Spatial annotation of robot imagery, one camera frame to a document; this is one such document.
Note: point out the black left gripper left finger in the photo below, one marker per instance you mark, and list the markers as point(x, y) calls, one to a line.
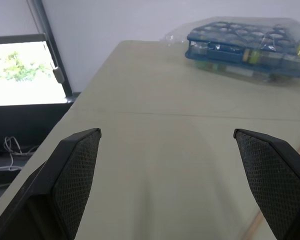
point(65, 180)

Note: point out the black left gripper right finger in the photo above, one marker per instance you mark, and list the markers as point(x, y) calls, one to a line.
point(272, 175)

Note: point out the blue tray in plastic wrap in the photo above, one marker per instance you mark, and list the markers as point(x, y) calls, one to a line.
point(248, 52)

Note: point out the window with dark frame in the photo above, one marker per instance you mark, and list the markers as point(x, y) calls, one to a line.
point(22, 72)

